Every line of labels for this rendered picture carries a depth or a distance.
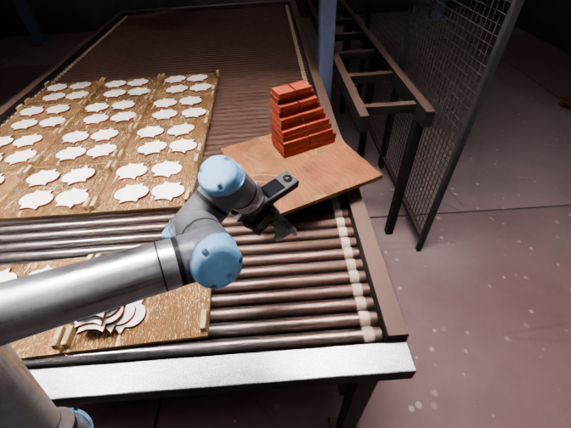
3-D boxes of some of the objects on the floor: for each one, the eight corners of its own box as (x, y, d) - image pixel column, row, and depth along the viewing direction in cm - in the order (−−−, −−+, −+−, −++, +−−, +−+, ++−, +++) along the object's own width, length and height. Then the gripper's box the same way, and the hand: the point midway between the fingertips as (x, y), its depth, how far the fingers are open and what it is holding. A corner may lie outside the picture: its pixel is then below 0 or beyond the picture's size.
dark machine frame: (395, 242, 231) (436, 110, 159) (342, 245, 231) (359, 116, 158) (330, 78, 441) (336, -11, 369) (303, 80, 441) (302, -9, 368)
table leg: (358, 445, 147) (394, 387, 87) (332, 447, 147) (351, 391, 87) (353, 415, 156) (382, 343, 95) (328, 417, 156) (342, 346, 95)
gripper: (206, 187, 73) (240, 210, 91) (260, 245, 65) (285, 258, 84) (232, 160, 73) (260, 188, 91) (289, 216, 65) (308, 235, 84)
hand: (279, 215), depth 88 cm, fingers open, 14 cm apart
